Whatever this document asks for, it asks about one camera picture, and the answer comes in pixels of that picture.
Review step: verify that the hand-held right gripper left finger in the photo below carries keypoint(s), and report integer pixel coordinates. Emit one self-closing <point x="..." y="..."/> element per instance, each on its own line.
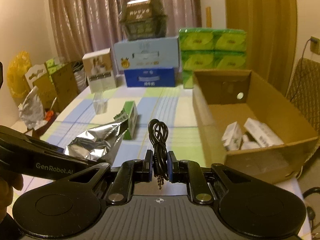
<point x="150" y="166"/>

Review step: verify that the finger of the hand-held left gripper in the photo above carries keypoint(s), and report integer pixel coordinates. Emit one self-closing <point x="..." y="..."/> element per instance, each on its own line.
<point x="30" y="137"/>
<point x="80" y="164"/>

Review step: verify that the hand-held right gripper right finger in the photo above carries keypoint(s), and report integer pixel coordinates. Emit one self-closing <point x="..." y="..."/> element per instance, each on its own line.
<point x="170" y="166"/>

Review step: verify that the silver foil pouch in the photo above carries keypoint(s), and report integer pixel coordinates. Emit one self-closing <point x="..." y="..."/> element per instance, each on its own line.
<point x="100" y="140"/>

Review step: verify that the narrow white box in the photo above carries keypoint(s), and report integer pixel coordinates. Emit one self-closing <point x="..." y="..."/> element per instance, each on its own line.
<point x="232" y="136"/>

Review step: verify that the brown cardboard box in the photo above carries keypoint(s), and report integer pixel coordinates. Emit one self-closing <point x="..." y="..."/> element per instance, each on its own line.
<point x="262" y="162"/>

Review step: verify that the large white medicine box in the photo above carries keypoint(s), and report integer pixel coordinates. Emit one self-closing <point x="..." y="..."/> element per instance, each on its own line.
<point x="262" y="132"/>

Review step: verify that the checkered cloth desktop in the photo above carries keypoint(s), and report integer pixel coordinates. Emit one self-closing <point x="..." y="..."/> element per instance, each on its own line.
<point x="170" y="105"/>

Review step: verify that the person's left hand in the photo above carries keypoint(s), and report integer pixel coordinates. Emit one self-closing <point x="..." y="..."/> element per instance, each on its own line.
<point x="8" y="192"/>

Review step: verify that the white crumpled plastic bag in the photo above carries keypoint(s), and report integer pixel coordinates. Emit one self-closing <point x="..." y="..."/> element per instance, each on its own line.
<point x="31" y="110"/>

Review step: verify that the green box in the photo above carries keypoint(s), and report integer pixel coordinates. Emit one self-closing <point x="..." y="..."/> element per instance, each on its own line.
<point x="131" y="120"/>

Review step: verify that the white cardboard hanger card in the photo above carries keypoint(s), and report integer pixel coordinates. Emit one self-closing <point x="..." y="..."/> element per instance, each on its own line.
<point x="35" y="75"/>

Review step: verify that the clear small plastic cup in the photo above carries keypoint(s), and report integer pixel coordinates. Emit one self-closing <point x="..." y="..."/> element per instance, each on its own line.
<point x="100" y="103"/>

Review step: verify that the yellow plastic bag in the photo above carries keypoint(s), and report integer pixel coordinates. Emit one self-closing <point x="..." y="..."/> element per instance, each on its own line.
<point x="17" y="75"/>

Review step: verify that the tall brown carton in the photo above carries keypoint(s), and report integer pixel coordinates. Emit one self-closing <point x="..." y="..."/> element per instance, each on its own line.
<point x="66" y="85"/>

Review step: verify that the green tissue pack in carton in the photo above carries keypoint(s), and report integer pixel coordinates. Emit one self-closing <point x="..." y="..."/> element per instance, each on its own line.
<point x="53" y="67"/>

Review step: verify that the white striped bag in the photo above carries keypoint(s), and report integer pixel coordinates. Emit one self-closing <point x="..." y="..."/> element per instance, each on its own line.
<point x="80" y="77"/>

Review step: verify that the dark blue milk carton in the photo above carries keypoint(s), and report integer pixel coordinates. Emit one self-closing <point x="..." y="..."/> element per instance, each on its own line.
<point x="150" y="77"/>

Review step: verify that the white picture product box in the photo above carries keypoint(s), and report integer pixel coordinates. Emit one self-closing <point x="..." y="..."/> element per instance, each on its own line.
<point x="100" y="71"/>

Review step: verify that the light blue milk carton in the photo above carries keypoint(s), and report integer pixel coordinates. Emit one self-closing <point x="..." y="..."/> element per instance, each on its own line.
<point x="147" y="52"/>

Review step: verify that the beige curtain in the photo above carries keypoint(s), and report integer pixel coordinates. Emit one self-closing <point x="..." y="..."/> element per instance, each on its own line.
<point x="87" y="17"/>

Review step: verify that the wooden strip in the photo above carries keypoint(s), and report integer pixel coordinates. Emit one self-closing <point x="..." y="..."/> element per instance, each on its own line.
<point x="208" y="17"/>

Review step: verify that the wicker chair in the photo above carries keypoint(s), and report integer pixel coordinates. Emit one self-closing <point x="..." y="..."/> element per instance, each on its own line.
<point x="307" y="80"/>

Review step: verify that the wooden door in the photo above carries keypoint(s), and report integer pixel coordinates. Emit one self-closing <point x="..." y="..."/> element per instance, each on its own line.
<point x="262" y="17"/>

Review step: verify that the black curved frame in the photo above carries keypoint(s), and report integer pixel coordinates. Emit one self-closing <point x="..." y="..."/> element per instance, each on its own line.
<point x="310" y="211"/>

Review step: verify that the wall outlet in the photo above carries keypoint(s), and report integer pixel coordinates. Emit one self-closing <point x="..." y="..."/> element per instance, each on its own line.
<point x="315" y="44"/>

